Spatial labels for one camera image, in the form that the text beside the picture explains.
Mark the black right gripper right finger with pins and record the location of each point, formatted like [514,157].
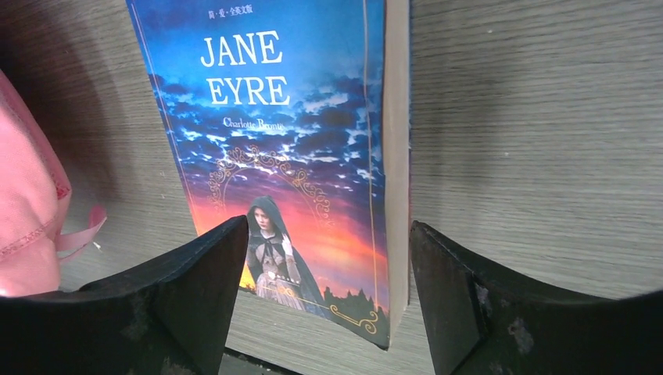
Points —
[484,318]

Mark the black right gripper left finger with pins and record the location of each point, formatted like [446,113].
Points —
[169,315]

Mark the pink student backpack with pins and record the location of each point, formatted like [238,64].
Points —
[35,198]

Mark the dark cover paperback book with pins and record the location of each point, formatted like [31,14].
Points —
[296,115]

